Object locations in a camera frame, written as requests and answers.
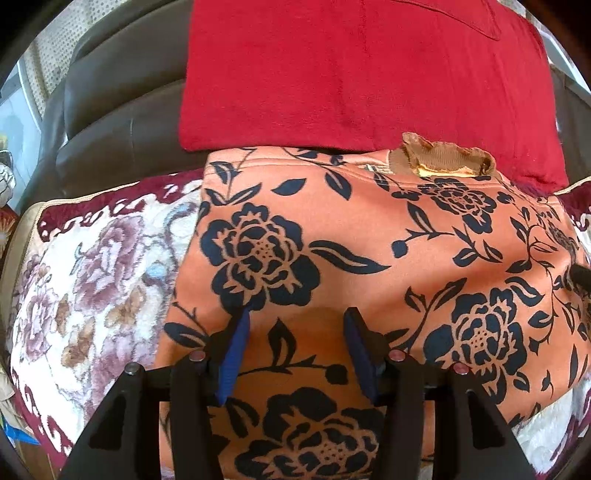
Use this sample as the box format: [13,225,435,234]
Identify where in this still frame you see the orange black floral garment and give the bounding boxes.
[156,134,590,479]

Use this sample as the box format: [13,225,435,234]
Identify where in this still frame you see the floral plush blanket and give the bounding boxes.
[1,170,202,468]

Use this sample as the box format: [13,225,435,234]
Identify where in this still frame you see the red fleece cloth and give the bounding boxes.
[179,0,568,193]

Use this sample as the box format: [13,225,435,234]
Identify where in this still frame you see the beige perforated curtain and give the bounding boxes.
[23,0,124,113]

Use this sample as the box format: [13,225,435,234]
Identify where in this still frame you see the window with frame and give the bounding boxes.
[1,59,41,210]

